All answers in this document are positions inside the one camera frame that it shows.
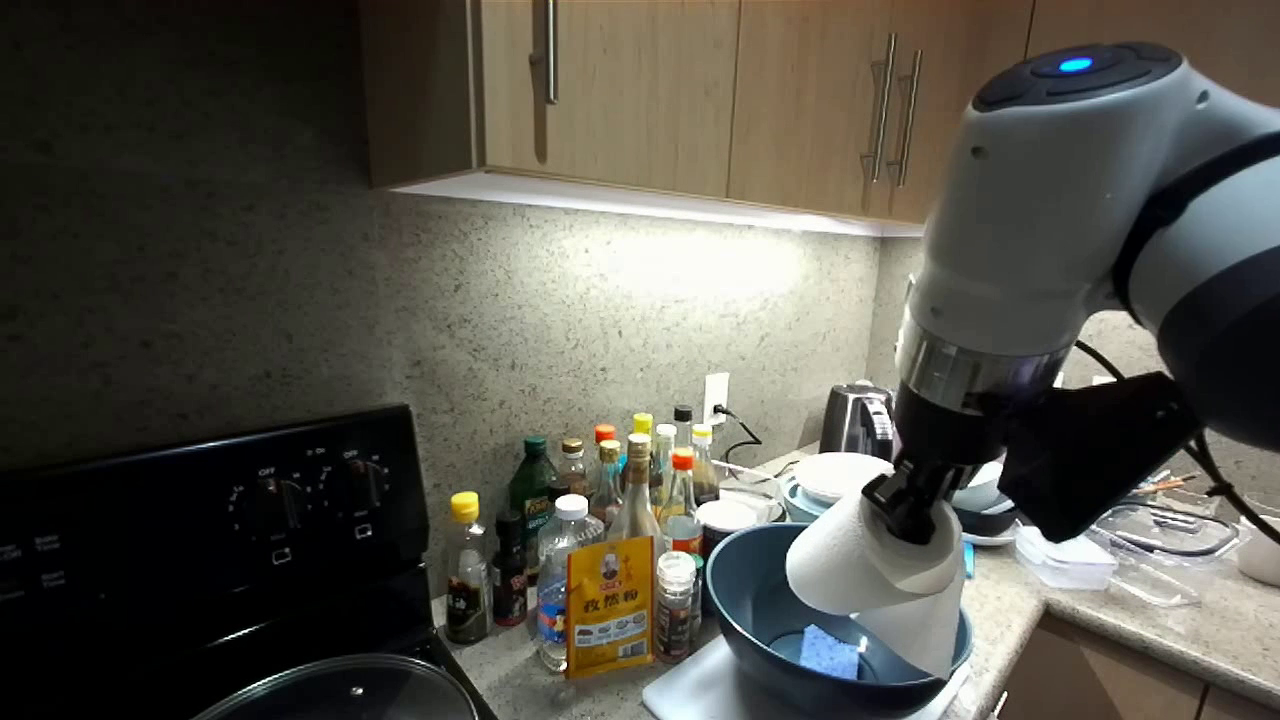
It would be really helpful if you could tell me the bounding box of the black lidded frying pan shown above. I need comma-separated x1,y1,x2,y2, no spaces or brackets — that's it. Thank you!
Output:
194,650,484,720

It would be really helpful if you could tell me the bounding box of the tall bottle gold cap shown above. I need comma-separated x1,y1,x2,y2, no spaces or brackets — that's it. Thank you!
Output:
616,431,666,553

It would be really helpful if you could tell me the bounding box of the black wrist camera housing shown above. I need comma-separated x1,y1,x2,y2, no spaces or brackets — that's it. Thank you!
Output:
998,371,1206,550

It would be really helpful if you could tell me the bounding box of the narrow wooden upper cabinet door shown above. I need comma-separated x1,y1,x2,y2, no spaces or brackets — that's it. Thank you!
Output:
477,0,740,195

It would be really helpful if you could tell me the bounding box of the clear lidded plastic container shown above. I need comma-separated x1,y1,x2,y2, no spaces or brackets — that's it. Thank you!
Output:
1017,523,1119,594

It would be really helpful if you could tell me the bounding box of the clear bottle white cap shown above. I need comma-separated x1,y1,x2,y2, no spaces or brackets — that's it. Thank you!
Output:
531,491,609,677

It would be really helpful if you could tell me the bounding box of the black electric kettle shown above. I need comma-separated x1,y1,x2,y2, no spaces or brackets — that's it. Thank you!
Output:
815,380,901,463

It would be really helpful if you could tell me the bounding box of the small spice jar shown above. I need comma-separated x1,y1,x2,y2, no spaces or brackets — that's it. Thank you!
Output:
654,550,703,666

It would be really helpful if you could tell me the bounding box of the white wall outlet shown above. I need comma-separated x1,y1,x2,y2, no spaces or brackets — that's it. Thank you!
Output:
699,368,737,424

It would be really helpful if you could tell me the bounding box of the dark blue bowl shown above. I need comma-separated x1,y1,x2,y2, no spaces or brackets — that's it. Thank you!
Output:
699,522,976,715

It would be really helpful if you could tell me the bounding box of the white bowl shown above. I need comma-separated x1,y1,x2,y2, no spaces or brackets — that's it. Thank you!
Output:
791,448,896,509

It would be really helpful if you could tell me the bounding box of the red cap bottle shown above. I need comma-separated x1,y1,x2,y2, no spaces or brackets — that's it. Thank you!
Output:
662,448,709,555

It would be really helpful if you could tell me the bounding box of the yellow cap dark bottle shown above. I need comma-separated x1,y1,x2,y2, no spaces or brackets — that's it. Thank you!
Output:
445,490,497,650

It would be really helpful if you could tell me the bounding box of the brown lower cabinet front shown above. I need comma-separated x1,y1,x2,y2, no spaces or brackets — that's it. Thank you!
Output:
994,614,1280,720

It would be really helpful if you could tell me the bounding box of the steel upper cabinet handle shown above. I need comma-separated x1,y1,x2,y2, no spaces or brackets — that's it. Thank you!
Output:
863,35,896,179
527,0,564,107

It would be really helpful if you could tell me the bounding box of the pale yellow cap bottle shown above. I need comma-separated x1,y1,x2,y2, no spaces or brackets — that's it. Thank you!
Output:
689,420,723,505

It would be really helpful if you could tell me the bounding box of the under cabinet light strip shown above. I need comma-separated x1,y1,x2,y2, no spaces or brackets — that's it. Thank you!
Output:
391,169,926,246

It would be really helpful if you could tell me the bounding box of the black plug cable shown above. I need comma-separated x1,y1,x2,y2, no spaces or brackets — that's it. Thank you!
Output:
712,401,768,453

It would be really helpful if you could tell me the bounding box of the white kitchen paper roll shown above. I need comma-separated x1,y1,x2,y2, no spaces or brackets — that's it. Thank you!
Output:
779,485,968,682

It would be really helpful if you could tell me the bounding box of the dark green bottle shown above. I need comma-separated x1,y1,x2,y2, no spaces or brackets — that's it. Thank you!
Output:
494,438,559,633

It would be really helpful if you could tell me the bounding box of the black stove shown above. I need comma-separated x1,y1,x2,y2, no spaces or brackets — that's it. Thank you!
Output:
0,404,497,720

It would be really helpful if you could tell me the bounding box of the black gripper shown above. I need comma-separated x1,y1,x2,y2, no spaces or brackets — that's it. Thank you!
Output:
860,389,1026,550

